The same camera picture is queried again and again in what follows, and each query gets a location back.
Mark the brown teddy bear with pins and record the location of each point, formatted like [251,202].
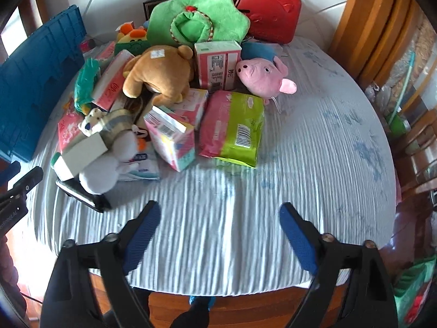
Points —
[157,71]

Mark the clear plastic container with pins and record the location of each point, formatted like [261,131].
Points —
[117,124]

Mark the person's leg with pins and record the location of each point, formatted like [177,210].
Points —
[189,319]

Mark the green plush cabbage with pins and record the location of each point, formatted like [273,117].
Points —
[208,13]

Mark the white pink tissue box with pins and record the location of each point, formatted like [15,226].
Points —
[216,65]

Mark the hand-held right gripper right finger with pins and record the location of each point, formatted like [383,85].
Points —
[300,239]

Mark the red toy suitcase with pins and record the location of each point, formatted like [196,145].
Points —
[266,6]

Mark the white goose plush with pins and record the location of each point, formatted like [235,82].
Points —
[102,174]

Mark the black case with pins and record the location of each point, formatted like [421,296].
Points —
[78,193]

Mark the pink and green packet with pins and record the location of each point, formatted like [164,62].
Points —
[235,126]

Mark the teal plastic packet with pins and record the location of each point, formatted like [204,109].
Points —
[85,85]

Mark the blue plastic storage crate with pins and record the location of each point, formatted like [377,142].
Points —
[34,85]

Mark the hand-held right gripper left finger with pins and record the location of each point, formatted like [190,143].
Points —
[141,237]

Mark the wooden chair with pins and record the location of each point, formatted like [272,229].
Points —
[416,143]

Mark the pink floral tissue pack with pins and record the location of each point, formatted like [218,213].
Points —
[68,126]

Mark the orange and green plush toy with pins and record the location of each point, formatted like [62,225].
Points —
[131,41]

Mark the green and red bag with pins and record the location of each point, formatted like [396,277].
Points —
[416,290]

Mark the black box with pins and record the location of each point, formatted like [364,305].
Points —
[153,5]

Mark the long white carton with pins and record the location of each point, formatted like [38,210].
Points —
[82,153]

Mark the wooden desktop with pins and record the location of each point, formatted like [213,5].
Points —
[256,309]

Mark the pastel tissue pack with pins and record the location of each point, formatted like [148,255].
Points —
[170,140]

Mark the wooden wall pillar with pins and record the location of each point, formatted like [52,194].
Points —
[372,17]

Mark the pink pig plush blue body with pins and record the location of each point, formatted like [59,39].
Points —
[263,75]

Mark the long pink white tissue pack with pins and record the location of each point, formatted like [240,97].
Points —
[111,82]

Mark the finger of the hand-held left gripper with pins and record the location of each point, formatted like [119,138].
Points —
[8,170]
[29,177]

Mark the small white plush dog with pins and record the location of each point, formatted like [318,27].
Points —
[90,121]

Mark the white blue wet wipes pack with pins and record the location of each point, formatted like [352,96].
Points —
[145,169]

